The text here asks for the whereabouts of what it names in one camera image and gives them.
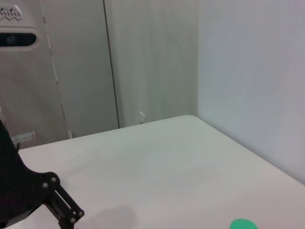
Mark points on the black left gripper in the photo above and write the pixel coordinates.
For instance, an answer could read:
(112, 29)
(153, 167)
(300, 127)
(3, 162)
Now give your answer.
(16, 190)

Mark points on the green capped clear test tube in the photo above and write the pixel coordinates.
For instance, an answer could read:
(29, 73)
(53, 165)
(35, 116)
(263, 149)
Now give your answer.
(243, 224)

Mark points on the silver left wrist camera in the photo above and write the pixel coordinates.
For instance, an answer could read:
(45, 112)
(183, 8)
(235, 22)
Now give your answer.
(19, 28)

